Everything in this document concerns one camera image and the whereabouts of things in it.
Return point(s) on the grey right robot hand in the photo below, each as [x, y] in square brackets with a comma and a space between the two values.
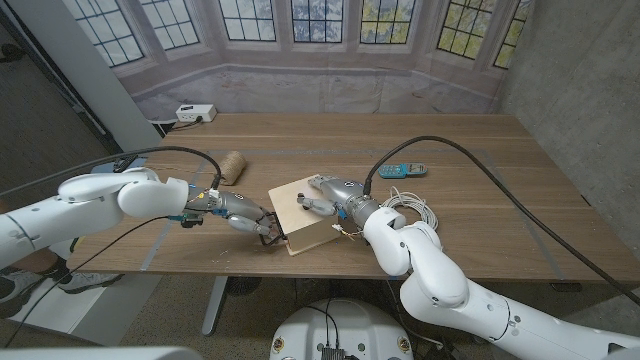
[340, 192]

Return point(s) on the printed window backdrop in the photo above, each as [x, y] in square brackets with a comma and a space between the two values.
[310, 75]

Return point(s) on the person's bare leg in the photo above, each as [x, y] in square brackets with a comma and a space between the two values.
[35, 260]

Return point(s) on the grey sneaker with black sock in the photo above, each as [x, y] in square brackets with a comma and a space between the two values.
[85, 282]

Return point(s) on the grey table leg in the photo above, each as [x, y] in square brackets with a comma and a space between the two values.
[215, 305]

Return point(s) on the brown twine spool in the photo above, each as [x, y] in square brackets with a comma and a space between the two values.
[232, 167]

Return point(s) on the white floor platform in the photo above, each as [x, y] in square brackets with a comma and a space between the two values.
[100, 312]

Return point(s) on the white power strip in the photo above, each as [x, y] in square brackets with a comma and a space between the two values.
[196, 112]

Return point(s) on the plywood box with slot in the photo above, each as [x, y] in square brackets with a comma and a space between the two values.
[300, 225]

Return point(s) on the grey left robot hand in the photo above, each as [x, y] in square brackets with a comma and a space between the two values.
[245, 210]

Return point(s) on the teal toy flip phone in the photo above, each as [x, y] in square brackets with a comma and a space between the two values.
[397, 170]

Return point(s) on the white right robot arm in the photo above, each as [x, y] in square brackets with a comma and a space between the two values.
[450, 285]

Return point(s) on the long black device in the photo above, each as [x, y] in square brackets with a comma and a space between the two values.
[127, 164]

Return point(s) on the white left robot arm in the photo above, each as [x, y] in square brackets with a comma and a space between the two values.
[90, 207]

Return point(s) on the black round floor object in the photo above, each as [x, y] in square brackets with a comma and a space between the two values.
[244, 286]

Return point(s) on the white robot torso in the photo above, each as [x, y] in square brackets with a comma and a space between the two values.
[345, 330]

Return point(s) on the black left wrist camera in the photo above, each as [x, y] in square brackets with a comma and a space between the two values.
[191, 220]

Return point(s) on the dark grey sneaker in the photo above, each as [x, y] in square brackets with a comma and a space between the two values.
[15, 295]

